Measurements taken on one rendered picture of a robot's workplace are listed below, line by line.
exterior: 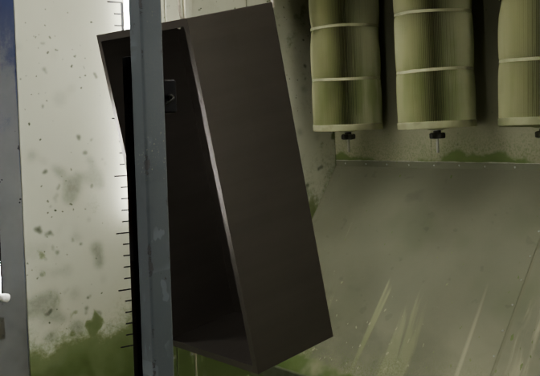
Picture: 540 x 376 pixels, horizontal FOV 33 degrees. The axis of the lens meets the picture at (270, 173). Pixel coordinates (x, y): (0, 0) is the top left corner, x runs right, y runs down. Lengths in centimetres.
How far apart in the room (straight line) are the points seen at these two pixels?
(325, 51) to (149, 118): 244
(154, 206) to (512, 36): 193
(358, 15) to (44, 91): 144
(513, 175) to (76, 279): 189
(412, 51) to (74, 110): 143
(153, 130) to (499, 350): 206
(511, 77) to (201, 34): 119
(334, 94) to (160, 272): 245
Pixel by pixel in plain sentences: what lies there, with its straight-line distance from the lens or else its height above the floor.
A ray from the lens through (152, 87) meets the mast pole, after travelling 182.
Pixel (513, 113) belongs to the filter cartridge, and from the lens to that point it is 340.
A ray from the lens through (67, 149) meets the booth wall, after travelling 386.
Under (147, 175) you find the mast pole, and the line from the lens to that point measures 181.
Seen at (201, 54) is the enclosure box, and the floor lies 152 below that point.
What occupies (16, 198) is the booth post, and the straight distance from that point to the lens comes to 378.
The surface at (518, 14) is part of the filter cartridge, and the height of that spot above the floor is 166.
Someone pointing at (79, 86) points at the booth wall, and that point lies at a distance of 389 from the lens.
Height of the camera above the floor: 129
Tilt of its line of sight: 3 degrees down
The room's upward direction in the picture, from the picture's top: 2 degrees counter-clockwise
